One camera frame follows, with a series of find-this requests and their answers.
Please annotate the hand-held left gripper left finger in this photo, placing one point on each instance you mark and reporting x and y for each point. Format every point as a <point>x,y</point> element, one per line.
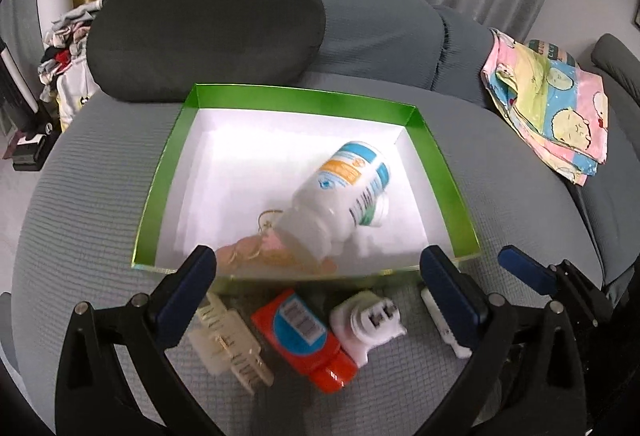
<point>186,288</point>

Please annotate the white bottle blue orange label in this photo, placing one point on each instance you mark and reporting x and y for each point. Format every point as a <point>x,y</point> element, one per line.
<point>340,196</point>

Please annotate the dark grey cushion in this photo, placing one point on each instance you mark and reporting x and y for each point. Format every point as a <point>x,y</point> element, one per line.
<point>200,26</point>

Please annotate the white board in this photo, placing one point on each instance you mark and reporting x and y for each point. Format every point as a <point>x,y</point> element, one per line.
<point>50,4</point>

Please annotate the pastel cartoon printed cloth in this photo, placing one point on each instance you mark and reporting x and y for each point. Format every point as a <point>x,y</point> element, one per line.
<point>550,106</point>

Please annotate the orange bottle with blue label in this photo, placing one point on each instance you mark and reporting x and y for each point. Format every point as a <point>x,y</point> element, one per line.
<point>300,346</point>

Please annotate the black device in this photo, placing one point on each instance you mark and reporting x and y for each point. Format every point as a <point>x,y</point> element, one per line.
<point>30,151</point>

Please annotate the small white stick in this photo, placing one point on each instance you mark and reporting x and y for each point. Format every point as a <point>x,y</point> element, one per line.
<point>457,348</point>

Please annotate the pile of clothes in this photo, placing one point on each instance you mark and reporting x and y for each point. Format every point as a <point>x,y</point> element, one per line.
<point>65,46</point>

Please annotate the cream plastic hair clip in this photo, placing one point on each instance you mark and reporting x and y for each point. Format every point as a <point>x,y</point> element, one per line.
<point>225,341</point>

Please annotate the green cardboard box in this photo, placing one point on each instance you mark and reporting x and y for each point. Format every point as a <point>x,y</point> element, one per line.
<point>300,99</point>

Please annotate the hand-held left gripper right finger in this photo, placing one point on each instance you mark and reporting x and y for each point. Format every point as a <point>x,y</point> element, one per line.
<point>445,288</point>

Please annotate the grey armchair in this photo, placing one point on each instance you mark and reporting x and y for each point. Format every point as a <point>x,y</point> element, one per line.
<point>617,66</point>

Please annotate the black panel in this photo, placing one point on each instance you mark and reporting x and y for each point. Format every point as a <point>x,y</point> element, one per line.
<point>15,91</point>

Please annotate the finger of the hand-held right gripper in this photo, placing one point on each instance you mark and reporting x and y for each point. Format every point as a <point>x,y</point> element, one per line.
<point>527,268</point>

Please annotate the white plug adapter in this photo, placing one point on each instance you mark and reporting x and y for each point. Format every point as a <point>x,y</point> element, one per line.
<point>352,323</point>

